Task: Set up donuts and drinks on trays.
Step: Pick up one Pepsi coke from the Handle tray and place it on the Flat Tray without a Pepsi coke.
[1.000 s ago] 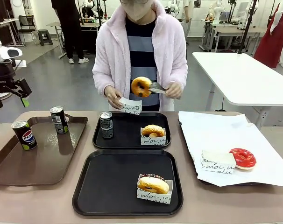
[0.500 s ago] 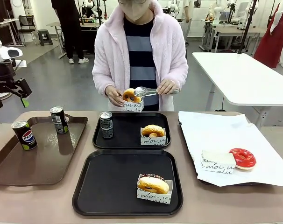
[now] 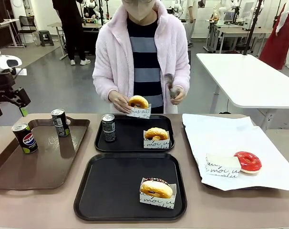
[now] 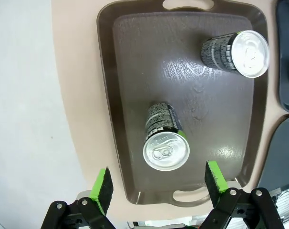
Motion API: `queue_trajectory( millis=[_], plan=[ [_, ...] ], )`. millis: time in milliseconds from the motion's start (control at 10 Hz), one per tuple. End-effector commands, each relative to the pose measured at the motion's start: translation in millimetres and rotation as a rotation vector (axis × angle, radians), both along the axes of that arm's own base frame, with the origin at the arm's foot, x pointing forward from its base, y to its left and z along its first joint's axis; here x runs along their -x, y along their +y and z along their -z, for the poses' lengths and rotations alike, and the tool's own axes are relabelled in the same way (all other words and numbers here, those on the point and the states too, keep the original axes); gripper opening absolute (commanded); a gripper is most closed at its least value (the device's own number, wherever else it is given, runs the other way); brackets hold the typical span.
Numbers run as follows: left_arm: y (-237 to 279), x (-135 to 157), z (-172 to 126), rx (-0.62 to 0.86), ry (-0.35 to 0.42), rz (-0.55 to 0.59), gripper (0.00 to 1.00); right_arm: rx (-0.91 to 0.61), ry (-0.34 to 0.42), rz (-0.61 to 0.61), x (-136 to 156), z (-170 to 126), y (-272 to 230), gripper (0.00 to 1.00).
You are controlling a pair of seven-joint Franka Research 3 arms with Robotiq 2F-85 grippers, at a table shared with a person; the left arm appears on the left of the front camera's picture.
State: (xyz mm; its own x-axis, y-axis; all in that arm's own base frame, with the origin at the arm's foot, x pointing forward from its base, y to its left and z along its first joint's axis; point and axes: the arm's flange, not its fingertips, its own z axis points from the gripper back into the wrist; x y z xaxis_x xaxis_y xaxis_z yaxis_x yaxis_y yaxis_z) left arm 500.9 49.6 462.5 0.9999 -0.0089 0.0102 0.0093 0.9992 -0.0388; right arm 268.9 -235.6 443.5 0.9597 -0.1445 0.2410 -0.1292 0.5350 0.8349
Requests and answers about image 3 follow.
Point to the person in black clothes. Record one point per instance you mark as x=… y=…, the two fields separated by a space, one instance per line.
x=71 y=31

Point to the white workbench with equipment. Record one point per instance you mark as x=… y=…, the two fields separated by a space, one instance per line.
x=230 y=31

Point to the white paper sheet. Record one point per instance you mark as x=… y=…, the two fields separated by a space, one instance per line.
x=230 y=138

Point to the black can with white text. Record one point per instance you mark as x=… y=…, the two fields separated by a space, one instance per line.
x=60 y=124
x=109 y=128

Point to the red glazed donut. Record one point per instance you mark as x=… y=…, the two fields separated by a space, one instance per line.
x=249 y=162

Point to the brown plastic tray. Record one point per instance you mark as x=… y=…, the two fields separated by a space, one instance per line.
x=39 y=164

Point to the person's left pink-sleeved forearm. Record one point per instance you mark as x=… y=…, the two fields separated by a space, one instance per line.
x=180 y=74

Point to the person's left hand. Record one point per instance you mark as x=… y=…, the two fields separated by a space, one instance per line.
x=176 y=95

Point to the person in pink fleece jacket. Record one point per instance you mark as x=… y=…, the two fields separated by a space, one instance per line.
x=144 y=59

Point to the black stand pole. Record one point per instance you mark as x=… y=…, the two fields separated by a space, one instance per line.
x=251 y=26

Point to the white printed paper donut box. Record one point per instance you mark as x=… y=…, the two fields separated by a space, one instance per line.
x=220 y=167
x=141 y=113

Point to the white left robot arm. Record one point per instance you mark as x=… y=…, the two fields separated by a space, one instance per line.
x=6 y=59

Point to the person in light trousers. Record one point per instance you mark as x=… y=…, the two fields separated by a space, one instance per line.
x=191 y=14

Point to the black Pepsi can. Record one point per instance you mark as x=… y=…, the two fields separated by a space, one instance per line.
x=25 y=139

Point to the white table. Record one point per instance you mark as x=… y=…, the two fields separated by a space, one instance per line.
x=249 y=78

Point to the black plastic tray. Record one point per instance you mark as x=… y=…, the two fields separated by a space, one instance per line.
x=111 y=188
x=132 y=136

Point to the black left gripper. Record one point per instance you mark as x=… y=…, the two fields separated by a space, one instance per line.
x=2 y=86

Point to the black perforated tongs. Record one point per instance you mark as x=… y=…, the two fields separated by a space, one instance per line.
x=170 y=82

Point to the person's right hand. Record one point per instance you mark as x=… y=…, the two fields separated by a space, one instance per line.
x=119 y=101

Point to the chocolate sprinkled donut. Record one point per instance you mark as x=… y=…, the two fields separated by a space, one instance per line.
x=156 y=179

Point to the red dress on mannequin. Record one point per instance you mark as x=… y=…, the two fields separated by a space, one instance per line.
x=278 y=40

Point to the plain golden donut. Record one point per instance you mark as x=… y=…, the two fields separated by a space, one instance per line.
x=163 y=190
x=150 y=133
x=141 y=99

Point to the black office chair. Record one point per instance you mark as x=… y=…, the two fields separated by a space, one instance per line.
x=27 y=26

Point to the dark tray under paper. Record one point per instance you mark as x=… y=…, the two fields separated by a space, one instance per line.
x=211 y=187

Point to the person's right pink-sleeved forearm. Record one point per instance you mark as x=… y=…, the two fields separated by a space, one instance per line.
x=102 y=83

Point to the grey step stool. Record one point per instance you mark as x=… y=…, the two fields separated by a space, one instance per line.
x=46 y=37

